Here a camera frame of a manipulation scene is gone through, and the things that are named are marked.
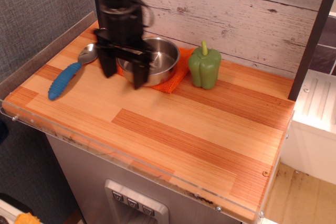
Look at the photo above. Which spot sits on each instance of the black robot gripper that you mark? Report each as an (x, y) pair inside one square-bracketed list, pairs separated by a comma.
[(118, 29)]

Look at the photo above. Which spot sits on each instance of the silver steel pot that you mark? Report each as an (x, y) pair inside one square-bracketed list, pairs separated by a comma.
[(163, 54)]

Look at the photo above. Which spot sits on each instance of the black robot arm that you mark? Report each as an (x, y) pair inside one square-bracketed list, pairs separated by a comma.
[(118, 4)]

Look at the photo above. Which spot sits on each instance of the orange cloth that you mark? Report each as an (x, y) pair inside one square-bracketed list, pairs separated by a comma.
[(180, 72)]

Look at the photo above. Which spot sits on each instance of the green toy bell pepper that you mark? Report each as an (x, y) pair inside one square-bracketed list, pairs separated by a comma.
[(204, 66)]

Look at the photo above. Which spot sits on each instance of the silver dispenser panel with buttons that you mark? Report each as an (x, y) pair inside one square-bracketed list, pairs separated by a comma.
[(130, 206)]

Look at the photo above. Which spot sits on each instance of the clear acrylic table guard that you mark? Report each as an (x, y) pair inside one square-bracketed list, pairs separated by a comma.
[(219, 151)]

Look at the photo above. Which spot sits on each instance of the yellow orange object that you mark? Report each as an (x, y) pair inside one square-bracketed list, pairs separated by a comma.
[(26, 218)]

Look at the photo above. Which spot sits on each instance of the white ridged sink unit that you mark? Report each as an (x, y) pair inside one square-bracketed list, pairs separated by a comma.
[(309, 145)]

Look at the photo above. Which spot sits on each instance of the blue handled spoon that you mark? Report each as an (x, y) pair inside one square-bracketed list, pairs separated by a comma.
[(87, 55)]

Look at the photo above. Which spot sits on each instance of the dark right post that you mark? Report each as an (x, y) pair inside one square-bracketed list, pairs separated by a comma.
[(313, 40)]

